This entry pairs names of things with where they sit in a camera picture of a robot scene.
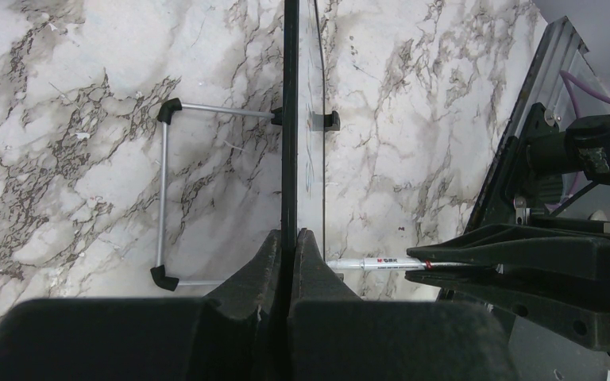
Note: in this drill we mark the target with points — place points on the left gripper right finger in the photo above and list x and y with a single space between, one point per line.
335 335

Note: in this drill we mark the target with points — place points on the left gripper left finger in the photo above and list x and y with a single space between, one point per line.
222 336

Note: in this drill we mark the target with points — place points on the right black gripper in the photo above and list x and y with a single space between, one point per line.
557 285

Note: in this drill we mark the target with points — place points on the black white marker pen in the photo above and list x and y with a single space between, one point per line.
391 264

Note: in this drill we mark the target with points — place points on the black framed whiteboard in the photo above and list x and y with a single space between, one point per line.
303 125

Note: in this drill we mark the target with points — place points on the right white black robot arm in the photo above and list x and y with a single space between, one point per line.
540 152

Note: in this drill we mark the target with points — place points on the silver black whiteboard stand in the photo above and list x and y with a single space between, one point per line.
164 117

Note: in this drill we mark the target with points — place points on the black aluminium base frame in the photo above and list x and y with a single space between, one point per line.
538 352

